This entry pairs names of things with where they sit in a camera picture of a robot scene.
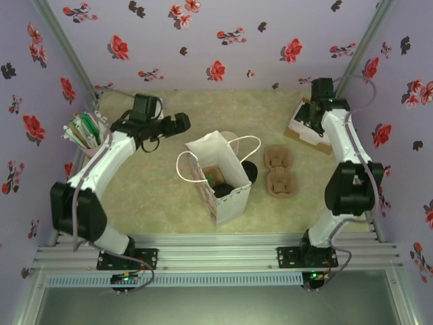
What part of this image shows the white paper napkin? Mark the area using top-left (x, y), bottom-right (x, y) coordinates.
top-left (289, 102), bottom-right (327, 147)

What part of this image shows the white cartoon paper gift bag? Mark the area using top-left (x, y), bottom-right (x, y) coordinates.
top-left (175, 131), bottom-right (262, 228)

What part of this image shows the brown pulp cup carrier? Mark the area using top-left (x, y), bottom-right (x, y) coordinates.
top-left (202, 165), bottom-right (226, 187)
top-left (263, 145), bottom-right (300, 199)

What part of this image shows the black plastic cup lid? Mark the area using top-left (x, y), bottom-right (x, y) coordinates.
top-left (243, 161), bottom-right (260, 184)
top-left (212, 181), bottom-right (238, 200)

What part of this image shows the brown cardboard tray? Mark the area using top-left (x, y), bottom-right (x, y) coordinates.
top-left (283, 97), bottom-right (348, 156)

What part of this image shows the tan wrapped straw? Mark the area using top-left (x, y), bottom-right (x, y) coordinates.
top-left (74, 113), bottom-right (92, 146)

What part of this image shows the thin black cable loop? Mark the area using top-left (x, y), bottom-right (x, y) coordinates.
top-left (140, 134), bottom-right (162, 154)

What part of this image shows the aluminium frame post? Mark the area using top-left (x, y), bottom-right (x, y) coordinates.
top-left (32, 0), bottom-right (102, 102)
top-left (333, 0), bottom-right (396, 99)

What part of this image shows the wide aluminium base rail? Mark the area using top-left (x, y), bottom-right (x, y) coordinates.
top-left (32, 232), bottom-right (404, 272)

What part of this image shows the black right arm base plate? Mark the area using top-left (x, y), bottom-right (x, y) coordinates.
top-left (276, 246), bottom-right (339, 271)

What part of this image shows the grey right controller cable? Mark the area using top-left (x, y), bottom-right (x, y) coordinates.
top-left (304, 246), bottom-right (350, 293)

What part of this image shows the grey controller cable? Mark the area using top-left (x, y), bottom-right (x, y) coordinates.
top-left (304, 246), bottom-right (350, 293)
top-left (114, 260), bottom-right (156, 295)

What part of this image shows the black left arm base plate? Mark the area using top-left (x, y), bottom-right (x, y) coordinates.
top-left (97, 248), bottom-right (159, 272)

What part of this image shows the grey left controller cable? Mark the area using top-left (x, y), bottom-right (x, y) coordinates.
top-left (114, 260), bottom-right (156, 295)

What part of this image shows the white slotted cable duct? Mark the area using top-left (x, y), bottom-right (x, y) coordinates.
top-left (43, 272), bottom-right (304, 288)

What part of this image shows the aluminium lower frame rail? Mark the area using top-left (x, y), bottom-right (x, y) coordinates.
top-left (16, 267), bottom-right (48, 325)
top-left (385, 267), bottom-right (424, 325)

